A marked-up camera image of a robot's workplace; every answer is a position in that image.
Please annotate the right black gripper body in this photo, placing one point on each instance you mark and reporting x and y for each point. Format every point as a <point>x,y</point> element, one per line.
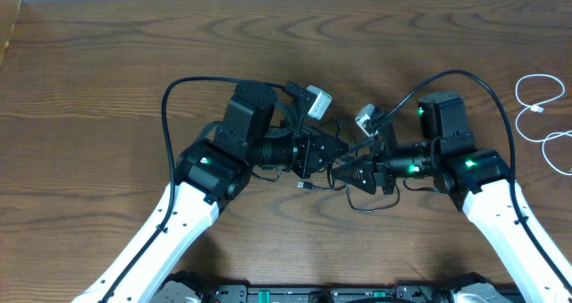
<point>382,172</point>

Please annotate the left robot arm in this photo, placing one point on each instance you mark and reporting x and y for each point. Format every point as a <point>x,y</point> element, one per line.
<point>263,126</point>

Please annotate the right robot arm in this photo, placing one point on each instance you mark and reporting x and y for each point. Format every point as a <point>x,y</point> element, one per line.
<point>478,183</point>

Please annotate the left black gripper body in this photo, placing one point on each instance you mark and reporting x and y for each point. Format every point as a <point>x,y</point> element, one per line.
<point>305,152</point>

